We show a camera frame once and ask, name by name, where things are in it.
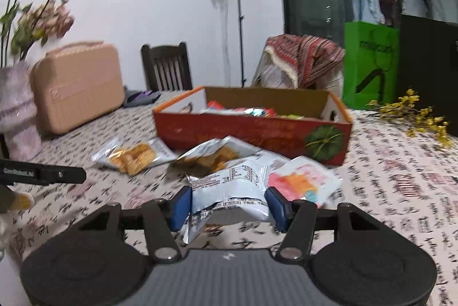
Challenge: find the calligraphy printed tablecloth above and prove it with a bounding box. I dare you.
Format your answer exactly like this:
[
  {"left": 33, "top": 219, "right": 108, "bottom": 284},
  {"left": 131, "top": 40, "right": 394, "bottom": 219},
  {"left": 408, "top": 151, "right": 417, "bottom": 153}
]
[{"left": 0, "top": 90, "right": 458, "bottom": 306}]

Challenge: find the yellow flower sprig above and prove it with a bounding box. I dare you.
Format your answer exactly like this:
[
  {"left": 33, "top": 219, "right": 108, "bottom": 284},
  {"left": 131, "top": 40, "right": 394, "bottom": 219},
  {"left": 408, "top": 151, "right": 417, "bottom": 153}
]
[{"left": 367, "top": 89, "right": 455, "bottom": 149}]

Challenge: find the person's left hand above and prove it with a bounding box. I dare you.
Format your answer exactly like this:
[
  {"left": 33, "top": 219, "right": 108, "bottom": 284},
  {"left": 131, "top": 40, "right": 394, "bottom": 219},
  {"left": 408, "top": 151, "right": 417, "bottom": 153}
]
[{"left": 9, "top": 192, "right": 35, "bottom": 213}]

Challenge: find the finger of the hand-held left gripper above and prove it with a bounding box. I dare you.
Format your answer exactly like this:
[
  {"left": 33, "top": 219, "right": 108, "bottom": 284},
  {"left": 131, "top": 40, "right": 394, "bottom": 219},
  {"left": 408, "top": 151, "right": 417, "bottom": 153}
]
[
  {"left": 37, "top": 166, "right": 87, "bottom": 186},
  {"left": 0, "top": 159, "right": 43, "bottom": 167}
]

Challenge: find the pink textured vase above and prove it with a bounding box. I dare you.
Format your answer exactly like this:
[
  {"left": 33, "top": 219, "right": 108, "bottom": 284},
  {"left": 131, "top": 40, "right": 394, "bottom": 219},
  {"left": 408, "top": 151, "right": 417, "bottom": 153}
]
[{"left": 0, "top": 61, "right": 43, "bottom": 162}]

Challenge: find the dark framed glass door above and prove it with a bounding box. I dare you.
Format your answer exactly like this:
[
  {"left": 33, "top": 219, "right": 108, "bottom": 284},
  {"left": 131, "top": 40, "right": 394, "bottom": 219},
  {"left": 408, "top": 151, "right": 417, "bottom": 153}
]
[{"left": 277, "top": 0, "right": 458, "bottom": 99}]

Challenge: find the dark wooden chair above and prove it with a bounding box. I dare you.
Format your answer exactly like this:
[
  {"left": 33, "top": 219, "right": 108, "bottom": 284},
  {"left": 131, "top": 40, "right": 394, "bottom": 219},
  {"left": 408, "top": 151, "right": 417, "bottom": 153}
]
[{"left": 141, "top": 41, "right": 194, "bottom": 92}]

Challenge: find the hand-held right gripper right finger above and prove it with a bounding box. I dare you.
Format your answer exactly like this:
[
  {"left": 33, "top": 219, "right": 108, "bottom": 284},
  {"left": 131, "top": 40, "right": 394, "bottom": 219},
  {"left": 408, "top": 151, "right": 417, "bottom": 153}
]
[{"left": 265, "top": 186, "right": 385, "bottom": 263}]

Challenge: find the orange red cardboard box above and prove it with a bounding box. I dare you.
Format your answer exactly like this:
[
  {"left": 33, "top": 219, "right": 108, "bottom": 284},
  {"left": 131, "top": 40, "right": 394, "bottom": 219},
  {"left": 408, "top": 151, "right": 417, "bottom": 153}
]
[{"left": 153, "top": 86, "right": 353, "bottom": 167}]

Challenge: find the black paper bag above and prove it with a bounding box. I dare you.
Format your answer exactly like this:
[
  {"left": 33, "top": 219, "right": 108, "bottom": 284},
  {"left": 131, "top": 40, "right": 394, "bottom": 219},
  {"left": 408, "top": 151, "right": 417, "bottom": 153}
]
[{"left": 394, "top": 15, "right": 458, "bottom": 137}]

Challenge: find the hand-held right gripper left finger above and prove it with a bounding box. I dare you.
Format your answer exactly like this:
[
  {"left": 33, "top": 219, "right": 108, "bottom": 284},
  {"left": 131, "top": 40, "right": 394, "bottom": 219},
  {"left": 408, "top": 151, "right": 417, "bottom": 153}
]
[{"left": 73, "top": 185, "right": 194, "bottom": 264}]

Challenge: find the large red snack bag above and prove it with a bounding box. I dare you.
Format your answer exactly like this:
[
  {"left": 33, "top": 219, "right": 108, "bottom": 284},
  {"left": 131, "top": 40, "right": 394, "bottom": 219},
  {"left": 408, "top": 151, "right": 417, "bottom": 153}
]
[{"left": 206, "top": 100, "right": 278, "bottom": 118}]

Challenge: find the clear-window chip snack pouch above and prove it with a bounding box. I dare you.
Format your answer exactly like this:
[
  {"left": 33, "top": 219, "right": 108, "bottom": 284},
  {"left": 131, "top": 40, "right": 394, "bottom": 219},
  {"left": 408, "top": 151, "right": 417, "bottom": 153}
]
[
  {"left": 91, "top": 138, "right": 178, "bottom": 175},
  {"left": 167, "top": 135, "right": 265, "bottom": 178}
]

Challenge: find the pink hard-shell suitcase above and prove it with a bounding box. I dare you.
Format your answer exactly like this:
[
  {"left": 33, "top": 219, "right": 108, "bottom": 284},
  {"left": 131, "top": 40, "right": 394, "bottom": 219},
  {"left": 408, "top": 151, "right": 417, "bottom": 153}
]
[{"left": 30, "top": 41, "right": 126, "bottom": 135}]

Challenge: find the silver white printed snack pouch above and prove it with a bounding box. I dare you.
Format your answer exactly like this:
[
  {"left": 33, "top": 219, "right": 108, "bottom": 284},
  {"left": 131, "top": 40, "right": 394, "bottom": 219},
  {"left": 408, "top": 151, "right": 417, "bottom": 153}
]
[{"left": 182, "top": 154, "right": 287, "bottom": 245}]

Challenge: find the green paper bag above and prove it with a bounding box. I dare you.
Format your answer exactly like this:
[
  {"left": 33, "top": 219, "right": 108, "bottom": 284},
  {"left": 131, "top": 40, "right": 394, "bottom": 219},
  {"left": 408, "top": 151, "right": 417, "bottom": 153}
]
[{"left": 343, "top": 21, "right": 400, "bottom": 110}]

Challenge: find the grey purple pouch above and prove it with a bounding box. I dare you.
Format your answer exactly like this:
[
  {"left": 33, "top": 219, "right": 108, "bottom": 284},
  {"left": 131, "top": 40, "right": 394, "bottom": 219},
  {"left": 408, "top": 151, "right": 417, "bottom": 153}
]
[{"left": 123, "top": 89, "right": 161, "bottom": 108}]

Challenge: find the pink orange snack pouch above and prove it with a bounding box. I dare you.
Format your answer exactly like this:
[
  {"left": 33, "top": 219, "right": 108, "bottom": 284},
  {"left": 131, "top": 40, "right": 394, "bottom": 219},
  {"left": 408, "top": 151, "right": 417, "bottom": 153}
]
[{"left": 266, "top": 156, "right": 345, "bottom": 210}]

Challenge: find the red patterned cloth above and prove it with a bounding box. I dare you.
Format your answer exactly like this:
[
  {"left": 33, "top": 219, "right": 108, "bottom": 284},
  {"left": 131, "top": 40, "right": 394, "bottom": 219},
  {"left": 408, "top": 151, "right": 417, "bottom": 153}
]
[{"left": 265, "top": 34, "right": 347, "bottom": 89}]

